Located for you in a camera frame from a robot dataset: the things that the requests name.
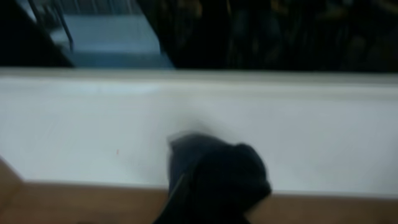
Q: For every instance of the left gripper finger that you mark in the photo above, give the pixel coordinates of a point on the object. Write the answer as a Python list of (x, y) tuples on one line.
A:
[(176, 208)]

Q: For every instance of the blue denim shorts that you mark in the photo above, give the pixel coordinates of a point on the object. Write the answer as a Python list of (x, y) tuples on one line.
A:
[(226, 180)]

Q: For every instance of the white table edge board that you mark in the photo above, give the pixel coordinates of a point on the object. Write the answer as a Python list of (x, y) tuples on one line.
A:
[(318, 133)]

